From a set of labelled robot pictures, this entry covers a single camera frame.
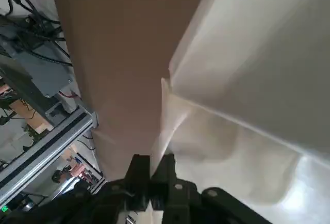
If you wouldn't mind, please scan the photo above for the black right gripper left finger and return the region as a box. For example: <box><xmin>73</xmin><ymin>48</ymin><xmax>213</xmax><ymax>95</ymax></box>
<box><xmin>0</xmin><ymin>153</ymin><xmax>152</xmax><ymax>224</ymax></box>

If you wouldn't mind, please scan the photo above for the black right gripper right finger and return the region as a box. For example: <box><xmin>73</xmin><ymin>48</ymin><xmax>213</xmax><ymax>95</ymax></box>
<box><xmin>151</xmin><ymin>153</ymin><xmax>271</xmax><ymax>224</ymax></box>

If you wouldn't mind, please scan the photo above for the cream white tablecloth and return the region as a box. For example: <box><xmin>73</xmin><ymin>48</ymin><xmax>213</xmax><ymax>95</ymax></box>
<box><xmin>150</xmin><ymin>0</ymin><xmax>330</xmax><ymax>224</ymax></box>

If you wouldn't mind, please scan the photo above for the grey metal box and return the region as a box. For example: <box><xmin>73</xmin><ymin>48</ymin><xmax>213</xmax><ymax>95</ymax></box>
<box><xmin>0</xmin><ymin>22</ymin><xmax>78</xmax><ymax>99</ymax></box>

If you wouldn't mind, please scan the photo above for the grey table corner bracket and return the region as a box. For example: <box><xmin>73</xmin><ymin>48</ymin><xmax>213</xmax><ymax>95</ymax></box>
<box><xmin>89</xmin><ymin>110</ymin><xmax>100</xmax><ymax>130</ymax></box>

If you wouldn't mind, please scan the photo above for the aluminium frame rail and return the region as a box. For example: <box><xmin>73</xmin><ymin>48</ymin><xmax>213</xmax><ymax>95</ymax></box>
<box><xmin>0</xmin><ymin>105</ymin><xmax>94</xmax><ymax>204</ymax></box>

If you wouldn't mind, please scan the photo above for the red cable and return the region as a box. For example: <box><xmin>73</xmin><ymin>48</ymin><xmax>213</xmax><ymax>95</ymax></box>
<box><xmin>58</xmin><ymin>91</ymin><xmax>78</xmax><ymax>99</ymax></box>

